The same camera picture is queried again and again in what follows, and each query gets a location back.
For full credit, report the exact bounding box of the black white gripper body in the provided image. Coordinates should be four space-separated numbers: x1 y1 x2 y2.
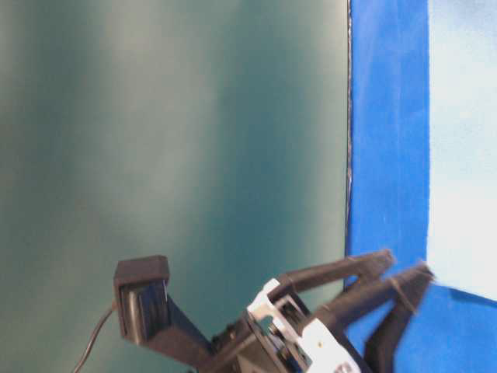
197 279 370 372

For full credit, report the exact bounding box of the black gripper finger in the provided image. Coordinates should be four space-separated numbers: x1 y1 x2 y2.
314 263 433 372
277 249 394 299

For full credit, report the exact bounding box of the light blue towel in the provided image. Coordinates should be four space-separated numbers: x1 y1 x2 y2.
427 1 496 299

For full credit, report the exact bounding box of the blue table cloth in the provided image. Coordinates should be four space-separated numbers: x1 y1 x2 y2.
347 1 496 372

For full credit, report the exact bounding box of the dark green backdrop panel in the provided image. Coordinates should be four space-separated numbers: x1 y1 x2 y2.
1 1 349 372

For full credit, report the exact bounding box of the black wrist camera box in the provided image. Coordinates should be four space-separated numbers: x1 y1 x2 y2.
113 255 214 368

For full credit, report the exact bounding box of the black camera cable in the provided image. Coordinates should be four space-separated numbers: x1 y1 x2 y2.
71 302 118 373

